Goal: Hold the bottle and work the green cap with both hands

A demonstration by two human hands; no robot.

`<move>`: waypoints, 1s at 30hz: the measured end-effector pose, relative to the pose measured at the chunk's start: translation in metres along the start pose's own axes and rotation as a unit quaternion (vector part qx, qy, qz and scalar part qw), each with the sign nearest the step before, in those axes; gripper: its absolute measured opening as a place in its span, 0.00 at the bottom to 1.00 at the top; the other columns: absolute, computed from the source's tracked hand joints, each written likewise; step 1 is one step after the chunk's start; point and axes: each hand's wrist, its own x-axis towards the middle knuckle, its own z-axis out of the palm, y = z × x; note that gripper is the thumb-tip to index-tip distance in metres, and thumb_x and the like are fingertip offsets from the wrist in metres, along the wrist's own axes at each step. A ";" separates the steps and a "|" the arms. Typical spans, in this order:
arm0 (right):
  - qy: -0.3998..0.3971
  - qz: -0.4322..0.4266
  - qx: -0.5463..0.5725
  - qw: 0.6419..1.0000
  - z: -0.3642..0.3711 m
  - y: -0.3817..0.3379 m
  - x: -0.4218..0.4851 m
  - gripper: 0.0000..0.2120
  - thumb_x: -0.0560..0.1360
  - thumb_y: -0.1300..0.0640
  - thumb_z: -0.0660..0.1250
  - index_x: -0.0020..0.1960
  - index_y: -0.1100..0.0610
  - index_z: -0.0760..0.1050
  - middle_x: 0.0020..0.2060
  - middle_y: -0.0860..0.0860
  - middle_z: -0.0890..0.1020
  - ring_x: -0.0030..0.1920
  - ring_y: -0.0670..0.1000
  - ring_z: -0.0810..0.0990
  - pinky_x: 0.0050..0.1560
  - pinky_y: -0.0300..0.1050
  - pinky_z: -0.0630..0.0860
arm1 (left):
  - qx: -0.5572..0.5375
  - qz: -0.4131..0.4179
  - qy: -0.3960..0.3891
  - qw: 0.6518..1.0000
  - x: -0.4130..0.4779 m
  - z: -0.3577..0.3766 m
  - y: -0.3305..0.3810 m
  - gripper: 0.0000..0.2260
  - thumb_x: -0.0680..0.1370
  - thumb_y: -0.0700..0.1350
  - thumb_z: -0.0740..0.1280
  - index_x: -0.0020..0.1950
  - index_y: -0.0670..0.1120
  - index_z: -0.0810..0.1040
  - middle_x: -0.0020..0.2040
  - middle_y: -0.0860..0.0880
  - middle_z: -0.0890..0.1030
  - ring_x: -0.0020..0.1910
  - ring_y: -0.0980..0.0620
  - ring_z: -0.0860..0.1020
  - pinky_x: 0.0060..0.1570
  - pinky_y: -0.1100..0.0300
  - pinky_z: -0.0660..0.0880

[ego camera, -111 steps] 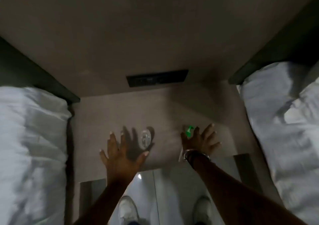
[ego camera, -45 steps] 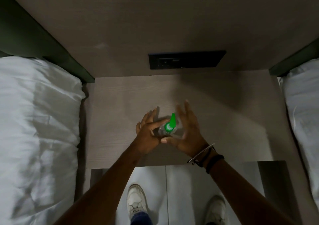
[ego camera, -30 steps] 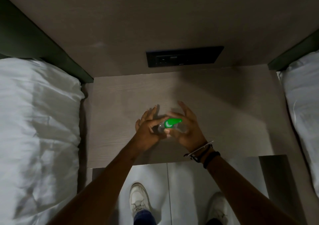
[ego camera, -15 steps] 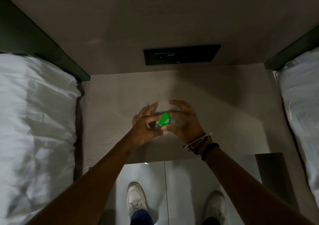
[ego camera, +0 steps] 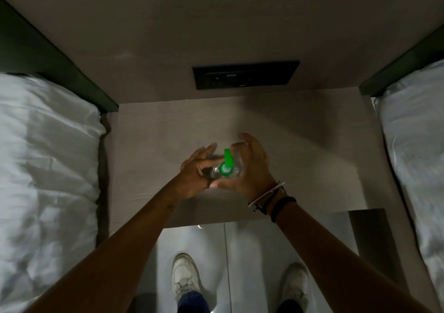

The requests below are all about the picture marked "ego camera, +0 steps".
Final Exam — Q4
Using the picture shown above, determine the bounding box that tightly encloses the clear bottle with green cap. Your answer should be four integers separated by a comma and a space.
201, 148, 243, 180

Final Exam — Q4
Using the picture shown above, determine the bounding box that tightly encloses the person's white shoe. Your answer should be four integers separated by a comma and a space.
280, 262, 310, 307
172, 253, 202, 304

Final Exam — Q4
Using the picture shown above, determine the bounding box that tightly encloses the person's white right shoe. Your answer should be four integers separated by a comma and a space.
280, 262, 310, 307

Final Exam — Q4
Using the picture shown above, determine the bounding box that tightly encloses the thick black wristband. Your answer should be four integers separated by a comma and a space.
269, 196, 297, 223

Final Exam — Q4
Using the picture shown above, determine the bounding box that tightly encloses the white bed duvet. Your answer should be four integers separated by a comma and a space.
0, 72, 107, 313
372, 59, 444, 291

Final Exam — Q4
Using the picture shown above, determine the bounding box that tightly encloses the silver beaded bracelet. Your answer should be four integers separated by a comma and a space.
248, 182, 286, 212

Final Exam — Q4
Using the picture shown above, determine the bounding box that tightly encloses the person's right hand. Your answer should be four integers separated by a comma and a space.
209, 132, 279, 206

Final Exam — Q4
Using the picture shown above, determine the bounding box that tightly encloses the black wall socket panel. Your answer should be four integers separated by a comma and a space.
192, 60, 300, 90

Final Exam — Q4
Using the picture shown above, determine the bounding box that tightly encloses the dark headboard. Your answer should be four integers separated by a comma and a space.
0, 0, 119, 114
359, 23, 444, 97

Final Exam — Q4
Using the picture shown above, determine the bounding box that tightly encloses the person's blue jeans left leg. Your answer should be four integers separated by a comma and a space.
177, 291, 209, 313

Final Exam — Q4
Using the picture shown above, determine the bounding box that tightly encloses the person's right forearm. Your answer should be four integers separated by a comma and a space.
251, 184, 436, 313

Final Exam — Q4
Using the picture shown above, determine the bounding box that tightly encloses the person's white left shoe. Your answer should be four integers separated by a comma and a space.
172, 253, 202, 304

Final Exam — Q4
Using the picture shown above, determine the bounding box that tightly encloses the thin black cord bracelet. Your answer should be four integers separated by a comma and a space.
259, 187, 288, 216

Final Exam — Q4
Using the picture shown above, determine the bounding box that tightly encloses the person's left hand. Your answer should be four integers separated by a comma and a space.
179, 142, 218, 199

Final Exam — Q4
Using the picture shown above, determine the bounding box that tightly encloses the person's left forearm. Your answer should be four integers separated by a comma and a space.
24, 181, 184, 313

